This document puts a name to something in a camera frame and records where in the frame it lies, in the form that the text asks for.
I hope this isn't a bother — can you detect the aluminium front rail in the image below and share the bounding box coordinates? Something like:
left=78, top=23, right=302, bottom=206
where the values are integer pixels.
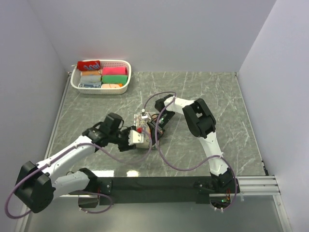
left=26, top=175, right=282, bottom=198

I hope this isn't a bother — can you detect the peach rolled towel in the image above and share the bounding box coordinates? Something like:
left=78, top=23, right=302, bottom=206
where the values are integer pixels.
left=101, top=84, right=123, bottom=89

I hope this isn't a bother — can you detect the orange rolled towel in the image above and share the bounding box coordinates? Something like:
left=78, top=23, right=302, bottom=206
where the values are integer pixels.
left=81, top=70, right=102, bottom=76

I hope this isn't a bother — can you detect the white plastic basket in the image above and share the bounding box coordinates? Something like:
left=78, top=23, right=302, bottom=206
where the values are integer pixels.
left=70, top=59, right=132, bottom=95

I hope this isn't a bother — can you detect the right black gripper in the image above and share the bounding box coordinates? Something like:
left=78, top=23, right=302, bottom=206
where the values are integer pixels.
left=147, top=111, right=176, bottom=146

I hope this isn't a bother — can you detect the green rolled towel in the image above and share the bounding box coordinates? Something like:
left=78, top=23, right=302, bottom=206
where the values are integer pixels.
left=101, top=75, right=128, bottom=85

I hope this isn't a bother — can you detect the grey rolled towel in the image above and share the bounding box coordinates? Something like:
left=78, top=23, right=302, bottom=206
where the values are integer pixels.
left=80, top=75, right=101, bottom=83

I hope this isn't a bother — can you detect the pink rolled towel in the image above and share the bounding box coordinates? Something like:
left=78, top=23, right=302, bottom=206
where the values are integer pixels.
left=102, top=66, right=127, bottom=76

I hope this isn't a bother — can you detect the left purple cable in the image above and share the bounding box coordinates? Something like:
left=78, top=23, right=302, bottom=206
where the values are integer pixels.
left=4, top=135, right=153, bottom=219

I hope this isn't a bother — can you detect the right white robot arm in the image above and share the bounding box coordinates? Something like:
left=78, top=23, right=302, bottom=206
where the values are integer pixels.
left=154, top=91, right=239, bottom=194

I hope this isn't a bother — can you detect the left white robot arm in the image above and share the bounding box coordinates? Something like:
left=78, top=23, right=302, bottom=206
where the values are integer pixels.
left=13, top=113, right=141, bottom=213

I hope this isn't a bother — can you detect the red blue cat towel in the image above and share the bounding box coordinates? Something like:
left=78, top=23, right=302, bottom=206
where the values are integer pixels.
left=77, top=60, right=101, bottom=72

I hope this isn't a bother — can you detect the white printed towel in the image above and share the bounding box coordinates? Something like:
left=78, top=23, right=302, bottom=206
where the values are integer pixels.
left=133, top=112, right=155, bottom=149

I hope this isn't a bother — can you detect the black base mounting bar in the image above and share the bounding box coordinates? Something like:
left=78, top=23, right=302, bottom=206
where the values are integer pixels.
left=83, top=176, right=240, bottom=204

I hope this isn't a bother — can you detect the blue patterned rolled towel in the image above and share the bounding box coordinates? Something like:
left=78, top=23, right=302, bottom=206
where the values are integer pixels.
left=78, top=82, right=102, bottom=88

